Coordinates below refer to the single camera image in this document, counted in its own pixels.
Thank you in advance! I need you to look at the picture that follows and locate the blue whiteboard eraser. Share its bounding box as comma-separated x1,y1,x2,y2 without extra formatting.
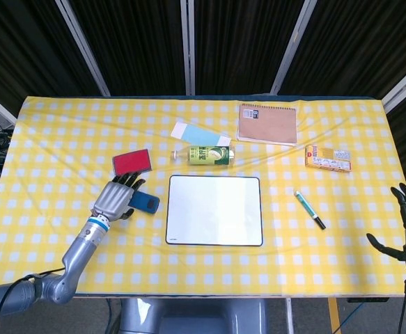
128,190,161,214

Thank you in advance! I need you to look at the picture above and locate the brown spiral notebook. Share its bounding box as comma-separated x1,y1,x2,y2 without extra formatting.
236,103,298,147

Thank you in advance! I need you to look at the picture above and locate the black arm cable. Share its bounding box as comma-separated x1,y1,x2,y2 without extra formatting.
399,280,406,334
0,267,66,334

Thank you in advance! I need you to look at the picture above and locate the red pad grey frame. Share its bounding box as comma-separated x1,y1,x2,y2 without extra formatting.
111,148,153,177

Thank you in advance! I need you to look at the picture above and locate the white and blue paper card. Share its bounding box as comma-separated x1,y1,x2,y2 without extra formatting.
170,121,232,147

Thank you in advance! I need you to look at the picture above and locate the yellow white checked tablecloth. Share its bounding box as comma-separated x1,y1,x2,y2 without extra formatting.
0,95,406,299

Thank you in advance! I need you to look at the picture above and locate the clear bottle green label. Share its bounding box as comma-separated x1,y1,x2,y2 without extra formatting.
170,145,237,167

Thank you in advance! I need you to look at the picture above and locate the black pleated curtain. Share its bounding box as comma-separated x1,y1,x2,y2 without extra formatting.
0,0,406,196

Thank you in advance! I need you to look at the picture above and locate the white dry-erase board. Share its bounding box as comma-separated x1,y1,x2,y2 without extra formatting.
165,175,263,247

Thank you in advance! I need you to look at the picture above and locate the green marker pen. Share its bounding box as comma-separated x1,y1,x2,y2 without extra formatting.
294,190,327,230

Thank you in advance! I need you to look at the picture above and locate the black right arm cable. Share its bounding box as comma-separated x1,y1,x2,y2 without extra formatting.
399,280,406,334

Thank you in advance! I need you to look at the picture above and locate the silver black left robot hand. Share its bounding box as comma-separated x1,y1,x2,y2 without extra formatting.
91,172,147,222

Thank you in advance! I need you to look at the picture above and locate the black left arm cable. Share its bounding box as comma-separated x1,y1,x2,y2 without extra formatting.
0,267,66,334

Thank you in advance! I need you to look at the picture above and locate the yellow printed carton box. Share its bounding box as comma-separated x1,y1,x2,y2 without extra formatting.
304,144,352,173

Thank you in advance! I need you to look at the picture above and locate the grey robot torso base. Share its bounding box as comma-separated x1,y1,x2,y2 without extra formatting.
118,298,270,334

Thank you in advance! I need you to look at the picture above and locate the white table leg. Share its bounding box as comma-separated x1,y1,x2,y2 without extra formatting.
285,297,295,334

